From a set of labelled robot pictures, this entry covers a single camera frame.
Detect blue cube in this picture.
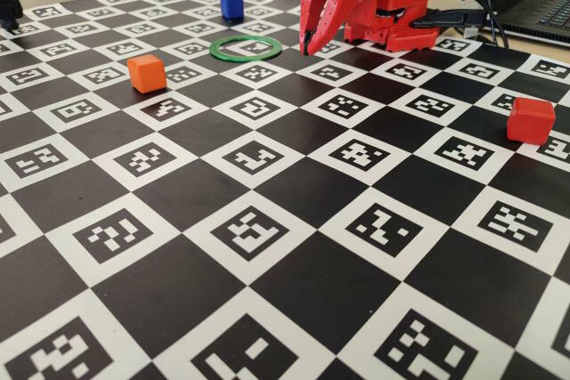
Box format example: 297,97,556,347
219,0,245,23

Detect orange cube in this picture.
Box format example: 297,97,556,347
126,53,168,94

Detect green ring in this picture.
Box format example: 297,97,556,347
208,35,283,62

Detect black camera stand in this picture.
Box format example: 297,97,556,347
0,0,24,32

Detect red cube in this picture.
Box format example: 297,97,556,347
506,96,557,145

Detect checkered marker board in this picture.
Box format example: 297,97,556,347
0,0,570,380

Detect black power adapter plug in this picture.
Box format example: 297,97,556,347
411,9,485,30

